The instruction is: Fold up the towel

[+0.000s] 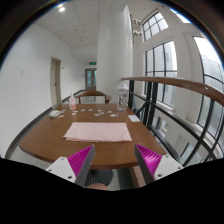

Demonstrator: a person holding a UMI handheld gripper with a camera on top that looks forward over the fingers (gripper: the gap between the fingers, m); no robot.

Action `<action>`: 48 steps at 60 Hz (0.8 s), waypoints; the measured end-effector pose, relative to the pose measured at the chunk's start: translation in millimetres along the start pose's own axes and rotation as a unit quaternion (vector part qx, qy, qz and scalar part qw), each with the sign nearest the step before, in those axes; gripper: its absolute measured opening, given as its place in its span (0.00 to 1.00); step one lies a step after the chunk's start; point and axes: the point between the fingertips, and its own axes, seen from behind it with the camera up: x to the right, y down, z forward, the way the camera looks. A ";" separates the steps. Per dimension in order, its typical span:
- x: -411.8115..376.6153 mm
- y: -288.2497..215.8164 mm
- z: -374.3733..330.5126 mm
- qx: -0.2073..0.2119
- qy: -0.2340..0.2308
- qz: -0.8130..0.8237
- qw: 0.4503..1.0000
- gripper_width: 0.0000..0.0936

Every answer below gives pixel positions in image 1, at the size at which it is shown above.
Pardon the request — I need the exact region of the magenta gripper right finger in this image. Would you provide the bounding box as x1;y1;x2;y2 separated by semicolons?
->
134;144;183;184

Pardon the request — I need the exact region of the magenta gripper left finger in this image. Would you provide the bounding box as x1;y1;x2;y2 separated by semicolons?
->
47;145;95;187

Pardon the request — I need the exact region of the pink folded towel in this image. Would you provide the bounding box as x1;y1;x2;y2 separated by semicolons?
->
64;122;132;143

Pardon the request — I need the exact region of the black table base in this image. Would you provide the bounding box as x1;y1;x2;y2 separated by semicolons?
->
85;170;113;186

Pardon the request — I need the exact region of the white paper card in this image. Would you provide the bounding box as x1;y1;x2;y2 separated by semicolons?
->
128;115;140;122

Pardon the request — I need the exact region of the white tissue pack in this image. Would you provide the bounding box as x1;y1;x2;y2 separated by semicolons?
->
49;110;62;118

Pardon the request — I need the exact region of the white bottle red label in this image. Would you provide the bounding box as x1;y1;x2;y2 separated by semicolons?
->
69;93;76;110

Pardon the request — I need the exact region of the wooden chair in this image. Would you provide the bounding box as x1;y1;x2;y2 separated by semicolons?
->
75;90;112;104

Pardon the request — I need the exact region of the clear water bottle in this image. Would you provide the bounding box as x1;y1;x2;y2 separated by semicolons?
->
117;84;129;111

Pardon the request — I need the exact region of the wooden handrail railing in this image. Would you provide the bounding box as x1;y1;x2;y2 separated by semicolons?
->
121;76;224;168

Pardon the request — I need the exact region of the grey door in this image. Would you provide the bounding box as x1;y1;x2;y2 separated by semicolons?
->
85;69;96;90

